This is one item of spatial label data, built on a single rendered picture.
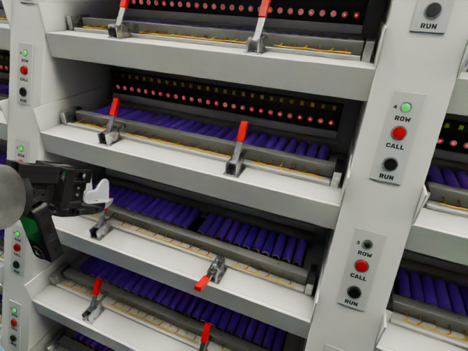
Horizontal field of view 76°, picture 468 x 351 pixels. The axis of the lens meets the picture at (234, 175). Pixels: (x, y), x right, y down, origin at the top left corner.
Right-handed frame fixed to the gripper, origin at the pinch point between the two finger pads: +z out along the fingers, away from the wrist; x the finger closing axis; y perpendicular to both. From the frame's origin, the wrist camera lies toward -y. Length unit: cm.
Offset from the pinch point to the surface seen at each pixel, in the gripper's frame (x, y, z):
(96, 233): -0.9, -6.2, -1.4
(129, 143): -3.7, 13.1, -0.7
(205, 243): -22.3, -2.9, 4.0
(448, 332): -65, -5, 5
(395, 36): -46, 35, -8
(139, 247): -9.8, -7.0, 1.1
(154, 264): -15.1, -8.3, -1.1
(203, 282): -26.8, -6.2, -5.6
